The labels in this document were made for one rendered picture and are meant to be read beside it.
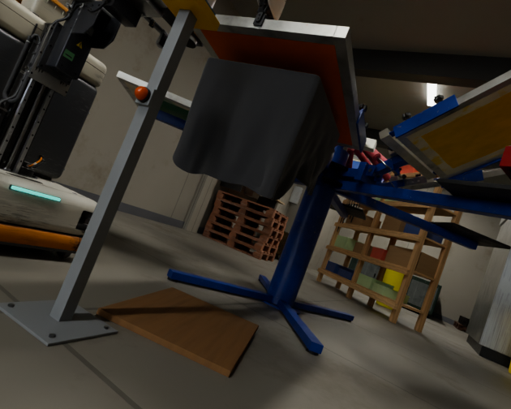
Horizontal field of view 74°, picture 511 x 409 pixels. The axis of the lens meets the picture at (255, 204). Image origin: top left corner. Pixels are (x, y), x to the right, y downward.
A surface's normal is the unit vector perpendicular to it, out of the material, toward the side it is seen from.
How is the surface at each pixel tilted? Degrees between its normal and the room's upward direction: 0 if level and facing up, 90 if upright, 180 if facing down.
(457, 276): 90
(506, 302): 90
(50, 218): 90
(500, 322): 90
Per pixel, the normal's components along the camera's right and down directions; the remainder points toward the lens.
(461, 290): -0.44, -0.24
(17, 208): 0.82, 0.29
